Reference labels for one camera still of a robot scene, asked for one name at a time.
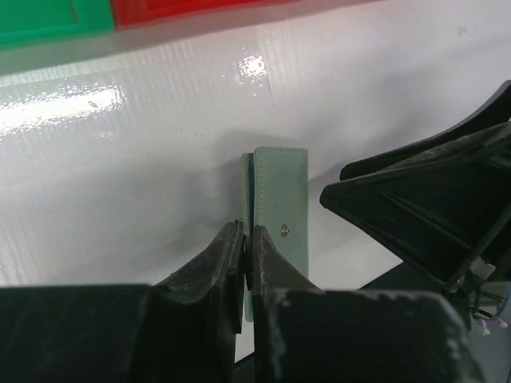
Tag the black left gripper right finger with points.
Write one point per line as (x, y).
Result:
(304, 334)

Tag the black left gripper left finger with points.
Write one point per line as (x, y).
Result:
(182, 329)

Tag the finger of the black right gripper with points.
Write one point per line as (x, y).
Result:
(495, 111)
(445, 211)

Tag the grey-green card holder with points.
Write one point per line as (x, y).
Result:
(275, 196)

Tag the red plastic bin middle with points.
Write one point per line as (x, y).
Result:
(133, 14)

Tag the green plastic bin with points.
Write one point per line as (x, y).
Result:
(28, 22)

